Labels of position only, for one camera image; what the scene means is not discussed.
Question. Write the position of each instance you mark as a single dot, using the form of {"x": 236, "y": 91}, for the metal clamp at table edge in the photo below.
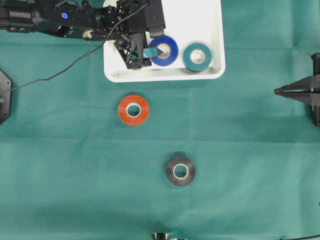
{"x": 161, "y": 235}

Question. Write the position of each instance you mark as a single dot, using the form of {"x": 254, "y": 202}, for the white plastic case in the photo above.
{"x": 187, "y": 22}

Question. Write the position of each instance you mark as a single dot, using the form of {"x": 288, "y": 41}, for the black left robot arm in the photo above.
{"x": 126, "y": 23}

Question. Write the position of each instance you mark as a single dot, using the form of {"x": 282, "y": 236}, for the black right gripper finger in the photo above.
{"x": 304, "y": 83}
{"x": 304, "y": 97}

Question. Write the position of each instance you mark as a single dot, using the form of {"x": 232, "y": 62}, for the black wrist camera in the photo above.
{"x": 152, "y": 14}

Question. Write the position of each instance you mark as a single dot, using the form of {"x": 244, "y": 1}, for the red tape roll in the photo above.
{"x": 133, "y": 100}

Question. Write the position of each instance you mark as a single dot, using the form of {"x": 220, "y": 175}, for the teal tape roll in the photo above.
{"x": 197, "y": 57}

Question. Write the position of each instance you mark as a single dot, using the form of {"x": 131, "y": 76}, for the green table cloth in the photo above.
{"x": 70, "y": 169}

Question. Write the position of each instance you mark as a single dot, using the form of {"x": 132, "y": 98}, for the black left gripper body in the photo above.
{"x": 131, "y": 49}

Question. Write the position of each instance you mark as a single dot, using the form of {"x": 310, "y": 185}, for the black tape roll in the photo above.
{"x": 180, "y": 171}

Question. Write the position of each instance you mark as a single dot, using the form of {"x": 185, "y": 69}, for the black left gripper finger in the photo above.
{"x": 152, "y": 52}
{"x": 156, "y": 31}

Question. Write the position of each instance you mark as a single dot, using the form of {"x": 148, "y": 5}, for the blue tape roll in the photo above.
{"x": 173, "y": 50}

